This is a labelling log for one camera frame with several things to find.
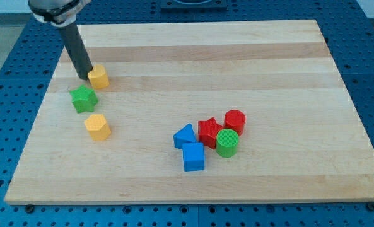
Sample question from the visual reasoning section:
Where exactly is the green cylinder block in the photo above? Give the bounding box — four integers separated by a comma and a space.
216, 129, 239, 158

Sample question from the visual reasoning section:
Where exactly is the blue triangle block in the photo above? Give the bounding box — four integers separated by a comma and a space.
173, 124, 196, 149

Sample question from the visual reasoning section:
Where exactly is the green star block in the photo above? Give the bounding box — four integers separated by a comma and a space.
69, 85, 98, 113

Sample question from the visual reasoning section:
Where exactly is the red star block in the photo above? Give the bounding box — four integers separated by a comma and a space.
198, 117, 224, 149

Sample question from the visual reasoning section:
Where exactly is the red cylinder block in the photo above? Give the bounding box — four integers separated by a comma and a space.
224, 109, 246, 136

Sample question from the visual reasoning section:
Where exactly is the light wooden board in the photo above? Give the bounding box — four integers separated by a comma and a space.
4, 20, 374, 205

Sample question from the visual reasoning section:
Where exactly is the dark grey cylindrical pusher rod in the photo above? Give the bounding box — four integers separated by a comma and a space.
58, 22, 93, 80

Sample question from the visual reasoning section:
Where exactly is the yellow hexagon block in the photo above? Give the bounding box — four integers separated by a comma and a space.
84, 114, 112, 141

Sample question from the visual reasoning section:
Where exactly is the yellow heart block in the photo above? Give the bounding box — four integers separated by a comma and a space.
87, 64, 110, 90

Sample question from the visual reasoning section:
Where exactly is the blue cube block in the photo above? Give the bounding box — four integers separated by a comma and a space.
182, 142, 205, 172

